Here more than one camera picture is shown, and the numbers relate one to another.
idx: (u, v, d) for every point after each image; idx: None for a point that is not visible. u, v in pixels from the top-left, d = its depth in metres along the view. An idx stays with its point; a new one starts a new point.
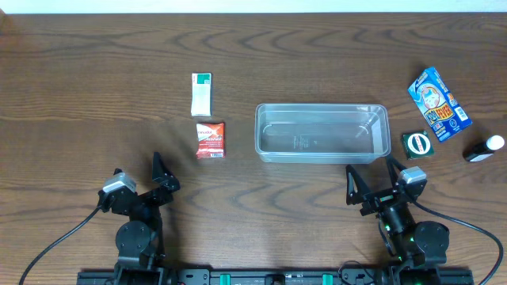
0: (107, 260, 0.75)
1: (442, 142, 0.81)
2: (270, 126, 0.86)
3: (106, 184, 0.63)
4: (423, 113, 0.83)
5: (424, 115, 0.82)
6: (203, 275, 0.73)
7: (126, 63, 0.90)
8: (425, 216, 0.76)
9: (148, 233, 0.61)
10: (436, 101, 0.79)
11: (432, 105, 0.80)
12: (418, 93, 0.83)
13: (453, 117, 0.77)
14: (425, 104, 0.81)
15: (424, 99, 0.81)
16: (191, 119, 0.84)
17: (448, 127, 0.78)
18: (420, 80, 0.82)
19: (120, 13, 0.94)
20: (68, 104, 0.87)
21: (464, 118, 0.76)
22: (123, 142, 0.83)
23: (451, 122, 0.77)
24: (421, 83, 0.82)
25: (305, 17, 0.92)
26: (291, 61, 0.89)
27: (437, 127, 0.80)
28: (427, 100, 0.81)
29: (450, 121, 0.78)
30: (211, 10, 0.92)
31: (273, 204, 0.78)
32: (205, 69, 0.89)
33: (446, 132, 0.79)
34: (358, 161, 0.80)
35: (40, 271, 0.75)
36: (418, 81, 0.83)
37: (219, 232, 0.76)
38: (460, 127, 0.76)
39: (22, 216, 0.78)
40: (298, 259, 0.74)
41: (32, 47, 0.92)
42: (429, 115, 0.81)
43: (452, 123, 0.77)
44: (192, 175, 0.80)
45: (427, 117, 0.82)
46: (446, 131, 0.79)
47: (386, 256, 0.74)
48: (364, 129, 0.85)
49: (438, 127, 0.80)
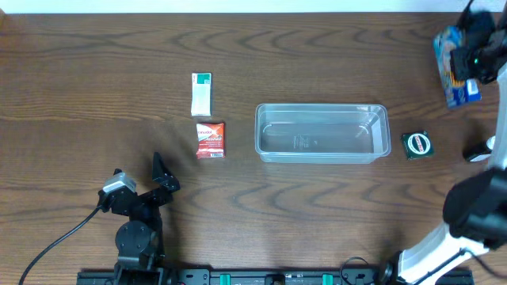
0: (107, 260, 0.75)
1: (450, 108, 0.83)
2: (270, 126, 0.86)
3: (106, 183, 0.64)
4: (441, 72, 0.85)
5: (440, 74, 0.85)
6: (203, 275, 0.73)
7: (126, 63, 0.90)
8: (425, 216, 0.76)
9: (147, 233, 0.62)
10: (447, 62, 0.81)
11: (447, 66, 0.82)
12: (441, 47, 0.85)
13: (463, 88, 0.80)
14: (443, 63, 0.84)
15: (443, 57, 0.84)
16: (191, 119, 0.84)
17: (456, 96, 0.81)
18: (444, 36, 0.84)
19: (120, 13, 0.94)
20: (68, 103, 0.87)
21: (472, 91, 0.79)
22: (123, 142, 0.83)
23: (459, 91, 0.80)
24: (445, 40, 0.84)
25: (305, 17, 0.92)
26: (291, 61, 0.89)
27: (447, 93, 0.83)
28: (444, 58, 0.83)
29: (459, 89, 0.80)
30: (211, 9, 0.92)
31: (273, 205, 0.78)
32: (205, 69, 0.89)
33: (453, 99, 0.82)
34: (357, 160, 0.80)
35: (40, 271, 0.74)
36: (443, 36, 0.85)
37: (219, 232, 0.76)
38: (466, 100, 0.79)
39: (21, 217, 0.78)
40: (298, 259, 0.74)
41: (32, 47, 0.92)
42: (444, 77, 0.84)
43: (461, 92, 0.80)
44: (192, 175, 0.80)
45: (444, 77, 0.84)
46: (454, 98, 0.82)
47: (386, 256, 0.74)
48: (364, 128, 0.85)
49: (448, 93, 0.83)
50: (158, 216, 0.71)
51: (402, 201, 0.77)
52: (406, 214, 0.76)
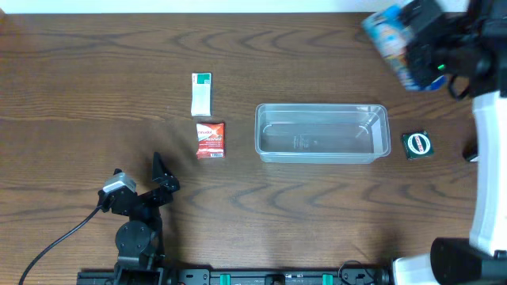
0: (107, 260, 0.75)
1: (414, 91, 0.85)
2: (270, 126, 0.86)
3: (106, 183, 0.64)
4: (384, 57, 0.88)
5: (385, 58, 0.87)
6: (203, 275, 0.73)
7: (126, 63, 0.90)
8: (425, 216, 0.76)
9: (148, 233, 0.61)
10: (393, 47, 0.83)
11: (394, 51, 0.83)
12: (378, 29, 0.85)
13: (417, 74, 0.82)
14: (387, 47, 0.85)
15: (385, 42, 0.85)
16: (191, 119, 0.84)
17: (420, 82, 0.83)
18: (379, 18, 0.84)
19: (120, 13, 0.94)
20: (68, 103, 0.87)
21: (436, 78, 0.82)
22: (123, 142, 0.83)
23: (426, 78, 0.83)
24: (380, 25, 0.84)
25: (305, 17, 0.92)
26: (291, 61, 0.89)
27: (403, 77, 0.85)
28: (386, 43, 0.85)
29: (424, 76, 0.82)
30: (211, 9, 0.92)
31: (273, 205, 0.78)
32: (205, 69, 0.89)
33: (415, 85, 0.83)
34: (358, 160, 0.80)
35: (40, 272, 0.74)
36: (376, 19, 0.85)
37: (219, 232, 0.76)
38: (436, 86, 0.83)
39: (21, 217, 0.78)
40: (298, 259, 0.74)
41: (32, 47, 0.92)
42: (393, 61, 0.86)
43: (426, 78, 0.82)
44: (192, 175, 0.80)
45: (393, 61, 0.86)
46: (415, 84, 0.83)
47: (386, 256, 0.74)
48: (364, 129, 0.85)
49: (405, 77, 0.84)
50: (158, 216, 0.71)
51: (402, 201, 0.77)
52: (406, 214, 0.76)
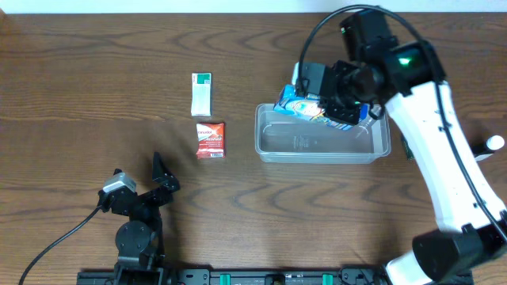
0: (107, 260, 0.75)
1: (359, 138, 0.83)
2: (270, 126, 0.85)
3: (106, 183, 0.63)
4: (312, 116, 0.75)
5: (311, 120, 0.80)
6: (203, 275, 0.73)
7: (125, 63, 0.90)
8: (425, 216, 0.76)
9: (148, 233, 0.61)
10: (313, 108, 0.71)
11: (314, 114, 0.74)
12: (291, 109, 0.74)
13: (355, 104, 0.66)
14: (309, 109, 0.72)
15: (301, 111, 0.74)
16: (191, 120, 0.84)
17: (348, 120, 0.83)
18: (282, 102, 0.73)
19: (120, 13, 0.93)
20: (67, 103, 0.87)
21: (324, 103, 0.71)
22: (123, 142, 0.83)
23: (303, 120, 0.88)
24: (287, 104, 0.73)
25: (305, 17, 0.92)
26: (290, 61, 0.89)
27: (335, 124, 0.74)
28: (303, 113, 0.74)
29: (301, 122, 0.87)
30: (211, 9, 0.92)
31: (273, 204, 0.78)
32: (205, 69, 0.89)
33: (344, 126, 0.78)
34: (358, 160, 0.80)
35: (40, 272, 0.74)
36: (281, 104, 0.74)
37: (219, 232, 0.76)
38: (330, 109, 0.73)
39: (21, 217, 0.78)
40: (297, 259, 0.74)
41: (32, 47, 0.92)
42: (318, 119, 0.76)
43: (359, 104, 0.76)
44: (192, 175, 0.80)
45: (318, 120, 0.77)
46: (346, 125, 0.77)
47: (386, 256, 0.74)
48: (364, 129, 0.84)
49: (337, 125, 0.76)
50: (158, 216, 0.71)
51: (401, 201, 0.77)
52: (406, 214, 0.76)
